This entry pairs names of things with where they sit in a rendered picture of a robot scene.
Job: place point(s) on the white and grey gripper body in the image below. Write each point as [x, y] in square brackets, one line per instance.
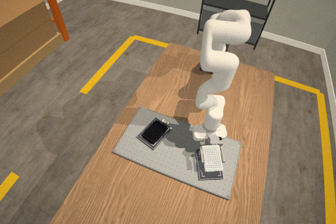
[199, 133]

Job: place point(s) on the black microplate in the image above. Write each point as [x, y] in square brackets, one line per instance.
[154, 131]

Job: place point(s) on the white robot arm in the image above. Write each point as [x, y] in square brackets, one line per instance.
[229, 27]

